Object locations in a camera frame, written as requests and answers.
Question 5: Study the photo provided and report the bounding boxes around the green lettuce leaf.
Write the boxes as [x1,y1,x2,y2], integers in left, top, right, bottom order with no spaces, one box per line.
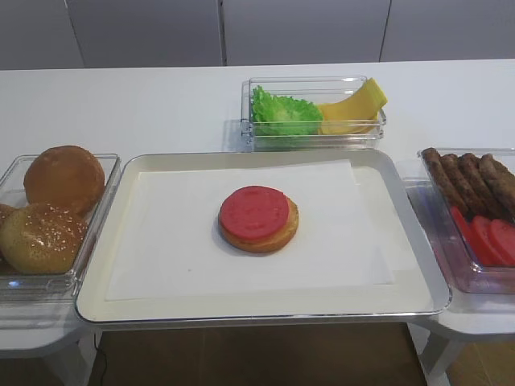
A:
[252,86,323,136]

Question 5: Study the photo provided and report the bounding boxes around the clear lettuce cheese container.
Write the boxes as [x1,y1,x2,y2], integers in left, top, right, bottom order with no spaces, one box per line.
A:
[241,76,388,143]

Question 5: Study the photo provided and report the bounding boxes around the red tomato slice on bun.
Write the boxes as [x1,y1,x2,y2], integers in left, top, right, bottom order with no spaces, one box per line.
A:
[219,186,290,240]

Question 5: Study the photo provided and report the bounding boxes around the bottom bun on tray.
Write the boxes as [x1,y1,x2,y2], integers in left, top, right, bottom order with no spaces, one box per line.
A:
[218,198,299,253]

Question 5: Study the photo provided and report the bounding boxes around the white paper sheet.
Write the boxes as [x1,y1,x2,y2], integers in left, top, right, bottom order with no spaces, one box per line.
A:
[106,161,393,300]

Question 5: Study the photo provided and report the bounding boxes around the yellow cheese slices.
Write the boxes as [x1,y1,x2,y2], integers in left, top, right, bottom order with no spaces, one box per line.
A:
[318,78,388,135]

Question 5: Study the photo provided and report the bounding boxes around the white serving tray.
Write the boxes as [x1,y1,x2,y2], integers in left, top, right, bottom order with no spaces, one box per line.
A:
[76,150,451,327]

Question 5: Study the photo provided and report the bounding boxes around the plain brown bun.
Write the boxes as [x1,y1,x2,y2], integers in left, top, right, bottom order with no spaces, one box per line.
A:
[23,146,105,217]

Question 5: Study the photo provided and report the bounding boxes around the clear patty tomato container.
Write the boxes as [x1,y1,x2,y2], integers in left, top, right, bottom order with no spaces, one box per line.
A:
[418,148,514,294]

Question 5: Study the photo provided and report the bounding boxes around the sesame bun front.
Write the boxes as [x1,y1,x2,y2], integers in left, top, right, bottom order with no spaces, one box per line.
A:
[1,203,88,274]

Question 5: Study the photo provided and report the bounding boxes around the sesame bun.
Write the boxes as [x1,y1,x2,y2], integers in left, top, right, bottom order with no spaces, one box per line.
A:
[0,203,15,262]
[1,203,88,274]

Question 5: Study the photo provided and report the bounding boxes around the brown patty stack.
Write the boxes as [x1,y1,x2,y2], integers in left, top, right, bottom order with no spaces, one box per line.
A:
[420,147,514,223]

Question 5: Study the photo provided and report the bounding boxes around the red tomato slices stack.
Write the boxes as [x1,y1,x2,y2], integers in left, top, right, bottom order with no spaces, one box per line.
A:
[450,207,514,267]

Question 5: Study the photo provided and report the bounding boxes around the sesame bun left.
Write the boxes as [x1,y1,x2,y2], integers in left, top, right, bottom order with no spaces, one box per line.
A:
[0,203,15,262]

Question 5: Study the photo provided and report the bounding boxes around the clear bun container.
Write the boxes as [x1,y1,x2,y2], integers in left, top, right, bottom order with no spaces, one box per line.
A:
[1,154,121,301]

